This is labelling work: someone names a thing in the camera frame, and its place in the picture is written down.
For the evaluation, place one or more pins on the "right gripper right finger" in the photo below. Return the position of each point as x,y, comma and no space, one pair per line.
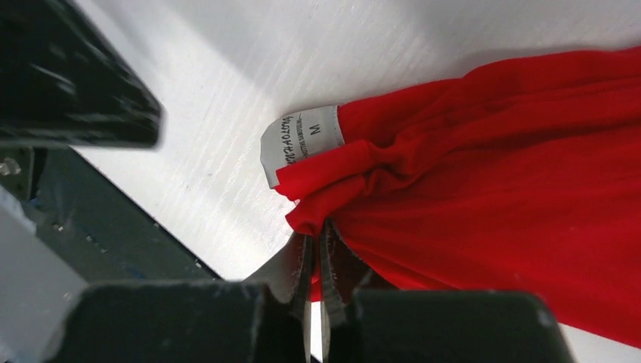
342,273

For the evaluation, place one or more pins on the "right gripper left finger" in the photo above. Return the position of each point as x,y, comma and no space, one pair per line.
283,333

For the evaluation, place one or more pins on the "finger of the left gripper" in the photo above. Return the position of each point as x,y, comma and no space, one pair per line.
63,83

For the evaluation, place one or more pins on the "red underwear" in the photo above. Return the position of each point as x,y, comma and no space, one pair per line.
523,174

